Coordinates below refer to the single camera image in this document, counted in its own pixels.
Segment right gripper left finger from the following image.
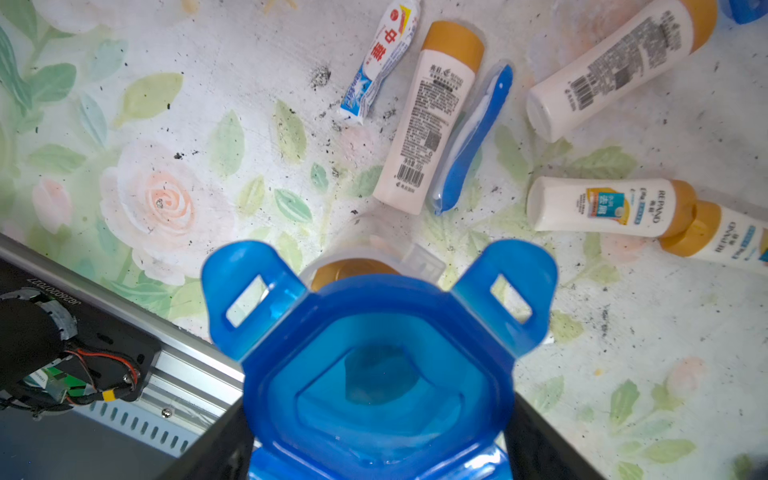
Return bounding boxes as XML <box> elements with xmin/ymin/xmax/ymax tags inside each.
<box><xmin>157</xmin><ymin>397</ymin><xmax>255</xmax><ymax>480</ymax></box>

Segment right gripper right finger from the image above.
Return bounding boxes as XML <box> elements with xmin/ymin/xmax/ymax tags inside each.
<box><xmin>503</xmin><ymin>392</ymin><xmax>600</xmax><ymax>480</ymax></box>

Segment blue lid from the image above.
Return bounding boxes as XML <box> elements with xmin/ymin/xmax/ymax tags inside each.
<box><xmin>201</xmin><ymin>240</ymin><xmax>558</xmax><ymax>479</ymax></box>
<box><xmin>720</xmin><ymin>0</ymin><xmax>768</xmax><ymax>25</ymax></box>

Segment clear plastic cup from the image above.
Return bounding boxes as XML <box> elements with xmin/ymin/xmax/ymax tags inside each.
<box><xmin>299</xmin><ymin>219</ymin><xmax>446</xmax><ymax>290</ymax></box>

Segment white bottle teal label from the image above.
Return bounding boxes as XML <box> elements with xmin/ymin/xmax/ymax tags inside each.
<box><xmin>526</xmin><ymin>177</ymin><xmax>697</xmax><ymax>238</ymax></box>

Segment white bottle lying sideways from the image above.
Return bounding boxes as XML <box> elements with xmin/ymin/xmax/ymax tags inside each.
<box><xmin>659</xmin><ymin>200</ymin><xmax>767</xmax><ymax>275</ymax></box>

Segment white bottle left barcode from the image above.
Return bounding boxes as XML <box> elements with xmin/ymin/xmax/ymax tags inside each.
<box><xmin>373</xmin><ymin>20</ymin><xmax>485</xmax><ymax>215</ymax></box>

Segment white bottle back label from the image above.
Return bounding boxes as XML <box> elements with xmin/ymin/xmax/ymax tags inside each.
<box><xmin>526</xmin><ymin>0</ymin><xmax>719</xmax><ymax>143</ymax></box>

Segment blue toothbrush in wrapper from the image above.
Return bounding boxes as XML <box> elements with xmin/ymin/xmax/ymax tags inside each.
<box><xmin>428</xmin><ymin>61</ymin><xmax>514</xmax><ymax>216</ymax></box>

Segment small toothpaste tube left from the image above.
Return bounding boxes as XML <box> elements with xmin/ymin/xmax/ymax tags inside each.
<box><xmin>339</xmin><ymin>0</ymin><xmax>422</xmax><ymax>124</ymax></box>

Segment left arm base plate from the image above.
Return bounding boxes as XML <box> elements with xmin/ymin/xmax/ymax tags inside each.
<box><xmin>1</xmin><ymin>261</ymin><xmax>162</xmax><ymax>418</ymax></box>

